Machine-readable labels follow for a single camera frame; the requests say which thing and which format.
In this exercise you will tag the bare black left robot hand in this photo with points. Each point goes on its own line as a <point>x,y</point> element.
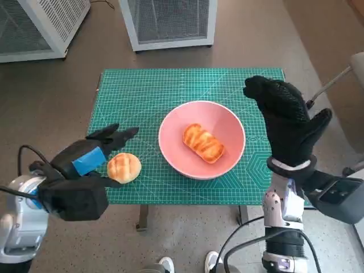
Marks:
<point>85,156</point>

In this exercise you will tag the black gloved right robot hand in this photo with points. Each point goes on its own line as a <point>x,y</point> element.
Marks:
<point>290,128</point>

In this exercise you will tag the long braided bread loaf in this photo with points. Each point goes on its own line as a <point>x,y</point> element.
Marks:
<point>203,142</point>

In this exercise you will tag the pink bowl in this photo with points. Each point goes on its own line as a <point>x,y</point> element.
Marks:
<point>176,148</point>

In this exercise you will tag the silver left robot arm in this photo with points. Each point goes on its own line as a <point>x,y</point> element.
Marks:
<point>22,221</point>

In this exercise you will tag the round bread bun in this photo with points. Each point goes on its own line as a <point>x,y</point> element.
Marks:
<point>123,169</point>

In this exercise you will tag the grey metal table foot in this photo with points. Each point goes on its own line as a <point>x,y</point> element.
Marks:
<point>243,214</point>
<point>142,217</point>

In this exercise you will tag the green cutting mat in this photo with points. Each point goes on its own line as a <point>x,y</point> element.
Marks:
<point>170,85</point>

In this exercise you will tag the white shoe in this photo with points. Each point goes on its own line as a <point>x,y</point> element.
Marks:
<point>213,260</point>
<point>166,263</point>

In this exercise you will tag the white cabinet with perforated side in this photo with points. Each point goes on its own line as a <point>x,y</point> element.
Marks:
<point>42,25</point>

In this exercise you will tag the white mesh front cabinet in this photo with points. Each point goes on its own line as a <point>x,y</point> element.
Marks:
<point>170,42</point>

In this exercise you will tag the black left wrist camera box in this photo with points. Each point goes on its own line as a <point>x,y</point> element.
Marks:
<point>76,199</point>

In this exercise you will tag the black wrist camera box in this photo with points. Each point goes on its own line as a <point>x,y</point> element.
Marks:
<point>338,196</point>
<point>76,199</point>

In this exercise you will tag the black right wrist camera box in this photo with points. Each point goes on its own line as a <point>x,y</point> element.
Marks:
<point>338,196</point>

